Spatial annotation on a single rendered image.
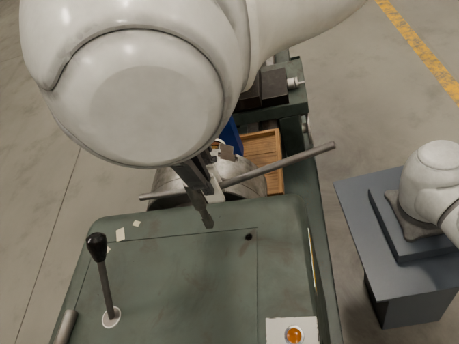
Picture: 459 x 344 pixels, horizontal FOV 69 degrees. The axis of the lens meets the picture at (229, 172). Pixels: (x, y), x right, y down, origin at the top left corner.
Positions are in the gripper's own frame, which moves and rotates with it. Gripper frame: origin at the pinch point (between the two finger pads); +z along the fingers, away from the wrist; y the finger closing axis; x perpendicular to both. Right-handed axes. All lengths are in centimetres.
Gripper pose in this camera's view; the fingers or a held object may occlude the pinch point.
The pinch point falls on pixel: (211, 184)
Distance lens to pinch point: 54.5
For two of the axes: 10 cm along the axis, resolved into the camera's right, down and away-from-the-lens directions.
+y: 0.5, -7.7, 6.3
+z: 2.7, 6.2, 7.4
